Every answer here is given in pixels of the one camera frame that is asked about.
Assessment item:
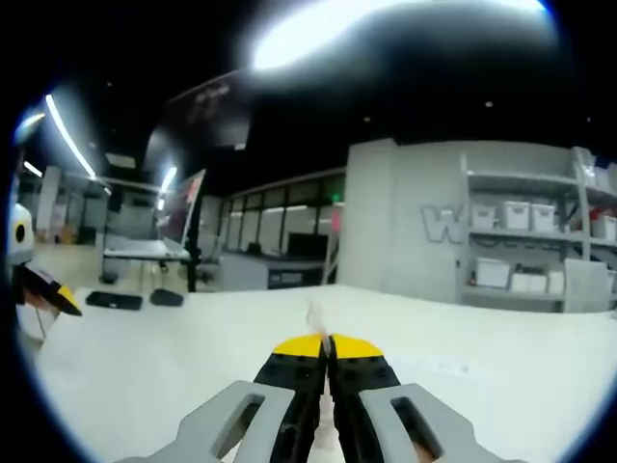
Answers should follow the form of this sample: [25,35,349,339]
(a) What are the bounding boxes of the open laptop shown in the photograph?
[156,168,207,259]

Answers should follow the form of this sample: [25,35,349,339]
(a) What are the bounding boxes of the grey low cabinet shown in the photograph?
[219,253,330,291]

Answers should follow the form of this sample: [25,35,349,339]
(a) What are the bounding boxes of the dark hanging ceiling banner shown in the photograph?
[148,69,253,170]

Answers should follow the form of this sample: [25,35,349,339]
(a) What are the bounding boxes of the black monitor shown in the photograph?
[287,231,332,256]

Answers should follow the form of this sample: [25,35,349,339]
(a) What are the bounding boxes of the grey metal shelving unit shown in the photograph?
[460,147,617,314]

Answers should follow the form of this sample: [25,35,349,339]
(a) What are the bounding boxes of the white side desk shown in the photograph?
[102,239,195,293]

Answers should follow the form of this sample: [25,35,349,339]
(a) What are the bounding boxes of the bright ceiling light strip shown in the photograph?
[250,0,547,73]

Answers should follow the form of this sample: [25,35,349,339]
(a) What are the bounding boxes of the black mouse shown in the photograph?
[149,287,186,308]

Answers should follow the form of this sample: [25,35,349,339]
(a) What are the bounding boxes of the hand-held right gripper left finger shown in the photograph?
[115,333,329,463]

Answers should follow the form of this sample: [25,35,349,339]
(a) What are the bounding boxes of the grey board panel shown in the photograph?
[563,258,611,314]

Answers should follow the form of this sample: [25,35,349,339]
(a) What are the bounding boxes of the thin ceiling light strip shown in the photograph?
[45,94,98,180]

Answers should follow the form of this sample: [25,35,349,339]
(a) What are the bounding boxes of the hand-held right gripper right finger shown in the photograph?
[328,333,526,463]

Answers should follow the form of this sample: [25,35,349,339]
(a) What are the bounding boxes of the rows of white storage boxes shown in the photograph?
[469,158,617,295]

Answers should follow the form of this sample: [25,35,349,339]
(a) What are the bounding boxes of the clear resealable bag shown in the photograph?
[307,299,346,463]

